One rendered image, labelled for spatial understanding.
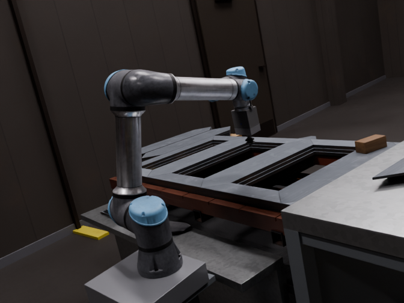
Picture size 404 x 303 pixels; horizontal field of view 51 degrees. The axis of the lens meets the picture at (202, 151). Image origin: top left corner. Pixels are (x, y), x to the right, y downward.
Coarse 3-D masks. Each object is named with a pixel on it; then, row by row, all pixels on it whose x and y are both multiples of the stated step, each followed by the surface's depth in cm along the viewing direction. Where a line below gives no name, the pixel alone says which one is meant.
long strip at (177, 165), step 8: (224, 144) 252; (232, 144) 248; (240, 144) 243; (200, 152) 245; (208, 152) 241; (216, 152) 237; (184, 160) 234; (192, 160) 231; (200, 160) 227; (160, 168) 227; (168, 168) 223; (176, 168) 220
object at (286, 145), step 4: (284, 144) 223; (288, 144) 221; (292, 144) 219; (296, 144) 218; (300, 144) 216; (304, 144) 215; (308, 144) 213; (312, 144) 212; (296, 148) 210; (300, 148) 208; (304, 148) 207
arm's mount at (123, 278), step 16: (128, 256) 152; (112, 272) 143; (128, 272) 142; (176, 272) 137; (192, 272) 135; (96, 288) 136; (112, 288) 134; (128, 288) 133; (144, 288) 131; (160, 288) 130; (176, 288) 130; (192, 288) 135
